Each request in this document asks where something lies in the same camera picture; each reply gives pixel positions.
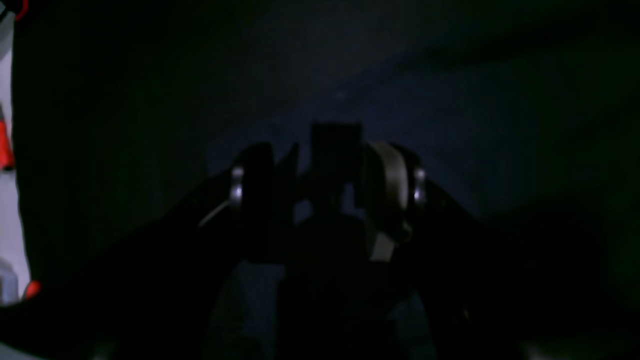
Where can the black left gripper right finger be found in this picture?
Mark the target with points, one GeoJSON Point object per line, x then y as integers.
{"type": "Point", "coordinates": [394, 197]}

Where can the dark navy t-shirt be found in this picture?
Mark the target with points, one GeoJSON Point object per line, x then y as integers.
{"type": "Point", "coordinates": [527, 111]}

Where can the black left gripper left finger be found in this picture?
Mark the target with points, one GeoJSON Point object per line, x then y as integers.
{"type": "Point", "coordinates": [262, 198]}

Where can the red black clamp far left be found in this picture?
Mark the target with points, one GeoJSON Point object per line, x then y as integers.
{"type": "Point", "coordinates": [7, 158]}

